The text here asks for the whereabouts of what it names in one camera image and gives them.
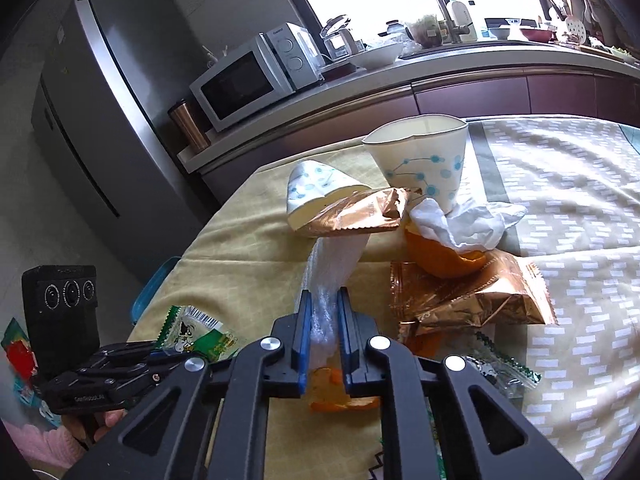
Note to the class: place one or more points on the white soap bottle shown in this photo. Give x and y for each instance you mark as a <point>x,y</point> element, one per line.
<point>462,19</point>

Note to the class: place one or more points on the blue plastic trash bin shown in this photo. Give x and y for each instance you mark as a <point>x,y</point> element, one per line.
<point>150,288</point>

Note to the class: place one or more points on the kitchen counter with cabinets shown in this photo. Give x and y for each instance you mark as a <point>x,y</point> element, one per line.
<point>487,80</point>

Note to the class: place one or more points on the white tissue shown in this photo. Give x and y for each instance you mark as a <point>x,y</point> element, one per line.
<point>472,226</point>

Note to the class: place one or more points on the clear plastic wrapper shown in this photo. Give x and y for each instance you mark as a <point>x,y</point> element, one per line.
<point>329,266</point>

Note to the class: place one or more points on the crushed dotted paper cup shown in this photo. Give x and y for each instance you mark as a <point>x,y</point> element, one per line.
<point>312,186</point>

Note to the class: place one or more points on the silver refrigerator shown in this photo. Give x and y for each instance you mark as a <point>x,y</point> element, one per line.
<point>101,120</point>

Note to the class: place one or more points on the small orange peel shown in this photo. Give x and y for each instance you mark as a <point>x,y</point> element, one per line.
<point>328,394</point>

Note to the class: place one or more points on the electric kettle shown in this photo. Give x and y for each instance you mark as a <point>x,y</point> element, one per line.
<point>337,38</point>

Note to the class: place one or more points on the white microwave oven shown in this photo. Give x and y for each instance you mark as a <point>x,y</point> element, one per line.
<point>268,68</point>

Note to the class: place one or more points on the large orange peel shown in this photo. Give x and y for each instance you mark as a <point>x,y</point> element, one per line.
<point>439,260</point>

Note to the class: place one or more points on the left hand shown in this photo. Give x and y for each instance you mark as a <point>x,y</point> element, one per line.
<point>89,428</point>

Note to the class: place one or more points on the copper thermos tumbler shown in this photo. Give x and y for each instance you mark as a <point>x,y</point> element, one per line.
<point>188,116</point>

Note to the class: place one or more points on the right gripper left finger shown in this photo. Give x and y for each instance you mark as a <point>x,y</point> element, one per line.
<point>288,374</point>

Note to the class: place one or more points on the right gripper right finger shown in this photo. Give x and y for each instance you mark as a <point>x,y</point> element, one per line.
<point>360,376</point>

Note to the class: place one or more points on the teal basket on floor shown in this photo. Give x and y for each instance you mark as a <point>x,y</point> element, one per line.
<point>22,363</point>

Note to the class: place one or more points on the white ceramic bowl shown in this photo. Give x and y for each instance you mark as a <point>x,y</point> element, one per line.
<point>377,58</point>

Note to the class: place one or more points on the pink left sleeve forearm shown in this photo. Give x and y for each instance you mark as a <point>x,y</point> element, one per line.
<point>55,449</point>

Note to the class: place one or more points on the copper foil wrapper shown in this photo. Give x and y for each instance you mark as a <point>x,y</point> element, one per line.
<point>506,290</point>
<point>362,212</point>

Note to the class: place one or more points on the grey white patterned tablecloth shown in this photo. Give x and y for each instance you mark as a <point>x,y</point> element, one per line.
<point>578,179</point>

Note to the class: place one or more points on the red dish on counter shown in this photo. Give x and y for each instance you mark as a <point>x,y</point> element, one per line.
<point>535,34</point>

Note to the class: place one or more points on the yellow patterned tablecloth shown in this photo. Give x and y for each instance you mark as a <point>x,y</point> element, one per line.
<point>245,269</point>

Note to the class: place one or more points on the green snack wrapper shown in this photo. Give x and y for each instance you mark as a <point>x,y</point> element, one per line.
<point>510,377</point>
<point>188,329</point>

